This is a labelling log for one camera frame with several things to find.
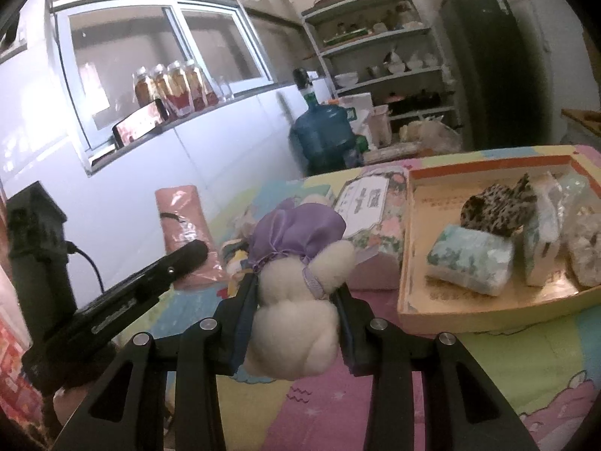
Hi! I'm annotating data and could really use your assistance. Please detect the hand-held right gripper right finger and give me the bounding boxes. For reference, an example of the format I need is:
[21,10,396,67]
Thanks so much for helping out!
[331,286,541,451]

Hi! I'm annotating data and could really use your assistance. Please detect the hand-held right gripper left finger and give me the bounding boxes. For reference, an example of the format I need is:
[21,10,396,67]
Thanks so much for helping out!
[54,270,263,451]

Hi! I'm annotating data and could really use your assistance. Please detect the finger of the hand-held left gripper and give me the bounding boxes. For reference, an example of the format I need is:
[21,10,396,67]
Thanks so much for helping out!
[74,239,210,319]

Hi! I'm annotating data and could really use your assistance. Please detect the pink packet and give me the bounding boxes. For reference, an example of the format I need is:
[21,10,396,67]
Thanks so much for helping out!
[155,185,231,289]

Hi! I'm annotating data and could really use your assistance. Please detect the white plush toy purple hat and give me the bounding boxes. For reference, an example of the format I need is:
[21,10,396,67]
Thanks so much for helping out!
[242,197,358,381]

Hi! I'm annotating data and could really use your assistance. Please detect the cardboard tray box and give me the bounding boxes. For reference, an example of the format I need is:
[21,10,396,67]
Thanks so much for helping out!
[397,145,601,334]

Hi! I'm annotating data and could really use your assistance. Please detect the clear plastic tissue pack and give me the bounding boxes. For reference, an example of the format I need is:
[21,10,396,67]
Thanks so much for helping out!
[426,224,515,297]

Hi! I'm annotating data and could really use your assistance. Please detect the leopard print cloth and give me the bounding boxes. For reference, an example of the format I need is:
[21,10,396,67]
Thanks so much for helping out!
[460,174,538,238]

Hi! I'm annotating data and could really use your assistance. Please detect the white green tissue pack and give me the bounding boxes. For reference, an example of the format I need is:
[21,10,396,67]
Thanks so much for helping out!
[523,174,564,287]

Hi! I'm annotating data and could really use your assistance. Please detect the clear plastic bag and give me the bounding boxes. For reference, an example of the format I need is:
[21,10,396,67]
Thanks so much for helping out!
[561,207,601,288]

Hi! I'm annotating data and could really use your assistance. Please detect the pale green bag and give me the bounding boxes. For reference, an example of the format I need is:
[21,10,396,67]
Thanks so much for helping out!
[556,171,589,212]

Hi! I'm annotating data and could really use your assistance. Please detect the black-haired yellow doll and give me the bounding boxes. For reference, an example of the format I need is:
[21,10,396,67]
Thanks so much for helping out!
[220,237,254,299]

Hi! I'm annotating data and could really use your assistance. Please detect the red printed cloth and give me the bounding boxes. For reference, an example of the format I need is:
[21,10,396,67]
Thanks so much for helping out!
[0,315,45,435]

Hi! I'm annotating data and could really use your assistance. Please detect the floral gift box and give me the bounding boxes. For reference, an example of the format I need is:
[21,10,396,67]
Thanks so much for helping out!
[329,164,409,289]

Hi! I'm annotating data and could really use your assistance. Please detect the smartphone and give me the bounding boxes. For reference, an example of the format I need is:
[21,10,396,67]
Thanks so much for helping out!
[112,98,169,148]

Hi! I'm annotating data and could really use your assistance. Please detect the glass jar amber contents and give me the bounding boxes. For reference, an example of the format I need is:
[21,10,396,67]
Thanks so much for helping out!
[184,60,219,110]
[168,60,195,116]
[153,63,175,114]
[133,67,156,108]

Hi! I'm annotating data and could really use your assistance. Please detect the blue water jug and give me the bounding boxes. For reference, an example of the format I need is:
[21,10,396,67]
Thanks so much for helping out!
[288,101,358,174]

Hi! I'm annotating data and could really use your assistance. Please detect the plastic bag of vegetables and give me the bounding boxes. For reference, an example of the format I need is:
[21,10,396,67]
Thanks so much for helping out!
[399,117,463,156]

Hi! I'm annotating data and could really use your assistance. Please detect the black water pump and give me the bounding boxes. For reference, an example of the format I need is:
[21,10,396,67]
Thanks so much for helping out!
[293,68,321,106]

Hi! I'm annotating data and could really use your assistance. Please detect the sliding window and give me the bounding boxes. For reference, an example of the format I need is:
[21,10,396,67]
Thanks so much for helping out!
[47,0,279,177]

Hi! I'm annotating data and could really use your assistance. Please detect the white shelf rack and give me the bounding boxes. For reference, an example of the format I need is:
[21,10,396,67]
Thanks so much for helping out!
[300,0,463,133]

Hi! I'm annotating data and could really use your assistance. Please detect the dark grey fridge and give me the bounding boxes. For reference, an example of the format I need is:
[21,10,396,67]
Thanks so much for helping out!
[439,0,550,148]

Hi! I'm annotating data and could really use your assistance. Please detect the kitchen counter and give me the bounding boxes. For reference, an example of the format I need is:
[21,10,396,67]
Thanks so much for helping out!
[561,108,601,145]

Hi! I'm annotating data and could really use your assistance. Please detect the black cable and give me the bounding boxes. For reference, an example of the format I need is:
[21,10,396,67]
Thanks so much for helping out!
[68,242,105,293]

